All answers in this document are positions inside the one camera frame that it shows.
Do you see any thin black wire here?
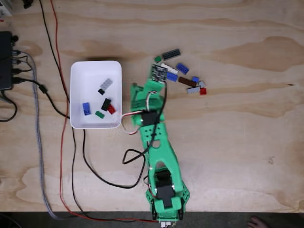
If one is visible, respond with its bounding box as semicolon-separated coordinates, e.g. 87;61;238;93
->
39;0;157;223

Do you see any black usb hub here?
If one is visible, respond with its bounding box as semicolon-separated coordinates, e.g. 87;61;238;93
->
0;31;14;91

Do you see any white plastic bin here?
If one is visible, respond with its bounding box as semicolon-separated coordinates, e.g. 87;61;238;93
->
70;60;123;130

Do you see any thin red wire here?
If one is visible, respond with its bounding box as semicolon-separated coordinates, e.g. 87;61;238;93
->
49;0;160;224

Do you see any white device box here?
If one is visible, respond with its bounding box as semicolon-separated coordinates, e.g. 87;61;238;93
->
0;0;13;17

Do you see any dark green lego brick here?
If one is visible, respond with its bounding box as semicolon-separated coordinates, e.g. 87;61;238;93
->
101;97;113;110

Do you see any black looped cable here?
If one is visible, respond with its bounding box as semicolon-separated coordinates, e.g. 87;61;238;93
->
0;91;19;123

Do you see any white red servo wire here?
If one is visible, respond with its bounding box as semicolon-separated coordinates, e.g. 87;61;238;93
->
114;91;160;135

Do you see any person's foot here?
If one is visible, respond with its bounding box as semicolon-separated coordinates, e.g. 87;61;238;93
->
247;215;268;228

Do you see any long white lego brick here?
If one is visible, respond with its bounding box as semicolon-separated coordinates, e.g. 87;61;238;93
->
161;63;179;74

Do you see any thick black camera cable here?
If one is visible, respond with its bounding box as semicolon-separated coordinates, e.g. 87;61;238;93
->
12;77;168;190

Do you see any grey braided cable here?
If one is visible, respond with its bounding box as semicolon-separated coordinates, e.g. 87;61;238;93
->
13;49;79;220

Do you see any long dark grey lego brick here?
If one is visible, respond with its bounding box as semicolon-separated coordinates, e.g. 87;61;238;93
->
161;48;181;60

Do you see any blue hollow lego brick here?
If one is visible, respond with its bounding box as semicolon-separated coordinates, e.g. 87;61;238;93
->
175;62;190;75

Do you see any black camera circuit board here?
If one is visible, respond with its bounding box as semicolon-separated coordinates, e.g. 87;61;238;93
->
151;63;168;83

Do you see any long brown lego brick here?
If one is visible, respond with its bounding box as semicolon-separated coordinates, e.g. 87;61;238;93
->
178;77;197;87

